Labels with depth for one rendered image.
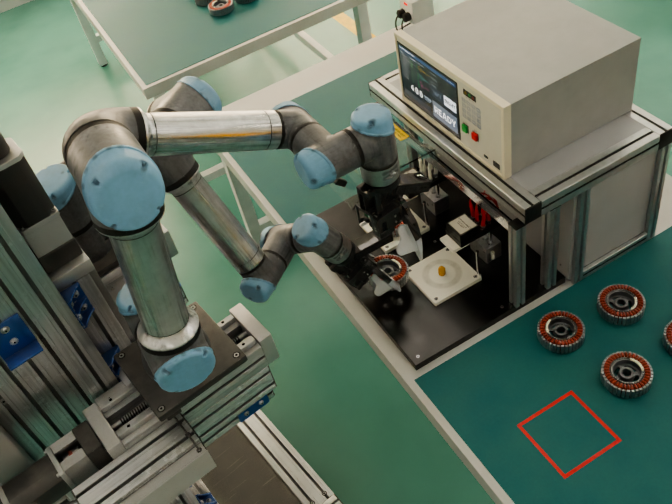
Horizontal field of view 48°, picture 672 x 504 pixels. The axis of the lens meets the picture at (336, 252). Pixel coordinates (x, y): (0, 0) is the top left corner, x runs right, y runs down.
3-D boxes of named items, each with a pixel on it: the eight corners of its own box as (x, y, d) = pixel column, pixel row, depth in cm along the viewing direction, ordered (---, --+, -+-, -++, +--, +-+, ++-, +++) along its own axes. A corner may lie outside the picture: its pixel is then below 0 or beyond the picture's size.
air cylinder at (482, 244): (486, 264, 204) (486, 250, 200) (469, 248, 209) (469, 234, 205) (501, 255, 205) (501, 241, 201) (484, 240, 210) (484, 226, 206)
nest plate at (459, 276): (435, 306, 197) (435, 303, 196) (404, 273, 207) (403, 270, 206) (481, 279, 200) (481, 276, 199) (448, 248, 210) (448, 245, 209)
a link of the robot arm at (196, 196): (143, 139, 147) (280, 304, 172) (171, 105, 153) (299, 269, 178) (108, 150, 154) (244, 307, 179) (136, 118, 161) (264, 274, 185)
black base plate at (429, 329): (416, 370, 187) (415, 365, 185) (299, 229, 229) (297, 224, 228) (565, 282, 198) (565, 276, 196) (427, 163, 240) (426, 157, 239)
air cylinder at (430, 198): (435, 216, 220) (433, 202, 216) (421, 202, 225) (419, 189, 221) (449, 208, 221) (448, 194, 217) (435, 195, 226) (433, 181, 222)
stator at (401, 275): (381, 298, 195) (380, 288, 193) (359, 273, 203) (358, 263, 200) (417, 281, 199) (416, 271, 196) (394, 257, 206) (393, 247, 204)
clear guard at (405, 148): (352, 210, 193) (349, 193, 189) (309, 164, 209) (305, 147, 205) (457, 156, 201) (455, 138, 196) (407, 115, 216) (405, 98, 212)
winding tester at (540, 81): (504, 180, 175) (503, 108, 160) (402, 99, 204) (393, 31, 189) (632, 111, 184) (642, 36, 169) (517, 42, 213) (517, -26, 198)
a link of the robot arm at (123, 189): (196, 334, 156) (127, 108, 119) (225, 382, 146) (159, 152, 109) (142, 359, 152) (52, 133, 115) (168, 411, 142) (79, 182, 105)
